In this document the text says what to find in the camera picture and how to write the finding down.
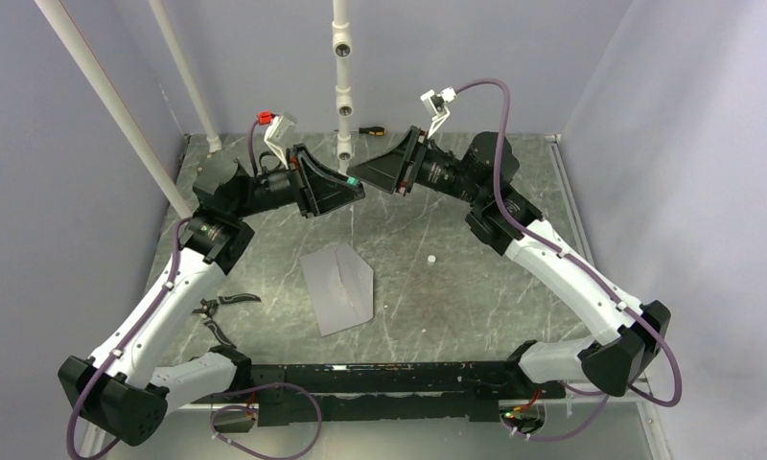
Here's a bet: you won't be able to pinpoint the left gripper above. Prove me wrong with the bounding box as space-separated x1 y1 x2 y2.
231 143 364 219

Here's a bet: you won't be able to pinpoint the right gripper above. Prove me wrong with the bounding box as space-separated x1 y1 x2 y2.
346 126 485 206

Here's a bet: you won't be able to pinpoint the grey envelope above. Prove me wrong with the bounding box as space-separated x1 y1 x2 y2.
299 243 374 336

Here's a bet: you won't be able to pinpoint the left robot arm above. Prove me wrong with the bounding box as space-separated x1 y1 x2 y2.
58 144 364 457

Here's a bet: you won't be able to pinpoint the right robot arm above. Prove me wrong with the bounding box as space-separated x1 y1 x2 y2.
348 127 671 398

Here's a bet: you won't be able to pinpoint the yellow black screwdriver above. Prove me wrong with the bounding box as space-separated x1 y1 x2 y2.
353 126 386 136

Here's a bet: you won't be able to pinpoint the black pliers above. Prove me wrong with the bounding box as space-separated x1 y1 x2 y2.
189 292 262 349

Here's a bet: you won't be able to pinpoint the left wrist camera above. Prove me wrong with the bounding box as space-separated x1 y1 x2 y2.
257 111 297 169

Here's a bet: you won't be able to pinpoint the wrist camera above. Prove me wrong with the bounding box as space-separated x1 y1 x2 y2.
420 87 456 139
257 111 297 169

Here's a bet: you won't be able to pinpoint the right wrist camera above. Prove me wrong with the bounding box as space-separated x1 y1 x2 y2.
420 87 456 139

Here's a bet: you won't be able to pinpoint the white pvc pipe frame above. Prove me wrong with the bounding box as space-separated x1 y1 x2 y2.
34 0 354 220

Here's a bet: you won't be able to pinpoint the purple loop cable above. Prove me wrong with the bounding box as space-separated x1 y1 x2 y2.
209 379 325 460

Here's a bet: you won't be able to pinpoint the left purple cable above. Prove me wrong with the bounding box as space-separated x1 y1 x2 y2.
65 120 277 460

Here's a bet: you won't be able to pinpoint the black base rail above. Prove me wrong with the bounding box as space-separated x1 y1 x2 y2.
201 360 565 427

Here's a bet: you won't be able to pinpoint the aluminium table edge rail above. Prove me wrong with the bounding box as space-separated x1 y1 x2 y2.
545 134 672 459

